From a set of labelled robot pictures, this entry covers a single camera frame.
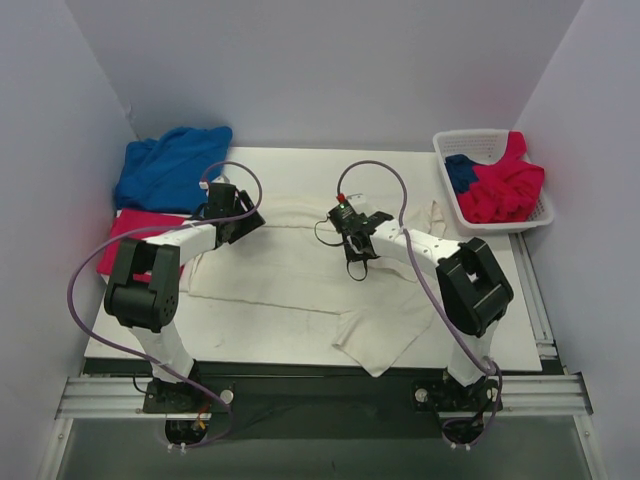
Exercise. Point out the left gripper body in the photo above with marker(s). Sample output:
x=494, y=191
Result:
x=245, y=214

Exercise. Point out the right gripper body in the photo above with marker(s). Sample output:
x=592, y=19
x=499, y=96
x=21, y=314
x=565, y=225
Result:
x=358, y=245

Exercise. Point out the white t-shirt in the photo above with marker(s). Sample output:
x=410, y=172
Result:
x=293, y=262

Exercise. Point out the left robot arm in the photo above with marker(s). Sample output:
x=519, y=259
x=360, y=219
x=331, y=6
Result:
x=143, y=287

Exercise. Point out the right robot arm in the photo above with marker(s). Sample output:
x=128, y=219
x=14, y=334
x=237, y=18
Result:
x=463, y=280

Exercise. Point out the blue t-shirt pile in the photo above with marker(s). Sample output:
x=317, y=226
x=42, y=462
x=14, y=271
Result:
x=163, y=175

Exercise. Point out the blue t-shirt in basket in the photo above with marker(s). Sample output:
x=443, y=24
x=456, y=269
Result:
x=460, y=170

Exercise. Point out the white plastic basket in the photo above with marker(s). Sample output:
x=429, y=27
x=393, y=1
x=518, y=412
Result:
x=485, y=147

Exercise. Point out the red t-shirt in basket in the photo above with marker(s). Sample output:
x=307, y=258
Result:
x=507, y=191

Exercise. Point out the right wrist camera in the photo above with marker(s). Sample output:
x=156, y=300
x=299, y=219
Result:
x=356, y=199

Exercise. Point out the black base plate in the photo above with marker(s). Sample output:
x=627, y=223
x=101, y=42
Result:
x=331, y=404

